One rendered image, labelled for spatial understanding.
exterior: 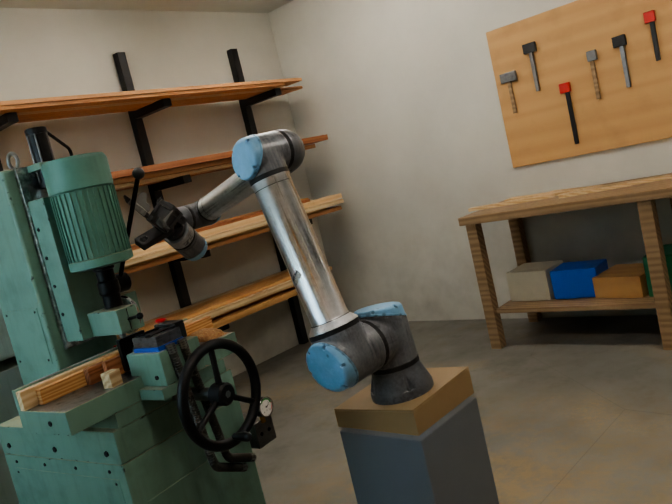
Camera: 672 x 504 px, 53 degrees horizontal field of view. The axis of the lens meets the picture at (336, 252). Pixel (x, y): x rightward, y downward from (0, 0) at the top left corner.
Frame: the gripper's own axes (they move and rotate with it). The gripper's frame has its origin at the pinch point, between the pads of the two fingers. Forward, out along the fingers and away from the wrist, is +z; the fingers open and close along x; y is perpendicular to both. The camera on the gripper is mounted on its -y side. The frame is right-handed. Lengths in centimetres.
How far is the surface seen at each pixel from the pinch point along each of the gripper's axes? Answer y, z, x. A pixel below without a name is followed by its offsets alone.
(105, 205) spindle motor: -5.4, 11.3, -0.3
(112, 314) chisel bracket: -28.5, -3.4, 12.9
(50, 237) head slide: -21.2, 7.2, -12.2
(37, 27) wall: 70, -122, -249
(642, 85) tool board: 234, -196, 67
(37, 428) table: -60, 8, 24
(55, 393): -52, 5, 20
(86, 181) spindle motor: -3.3, 17.8, -4.8
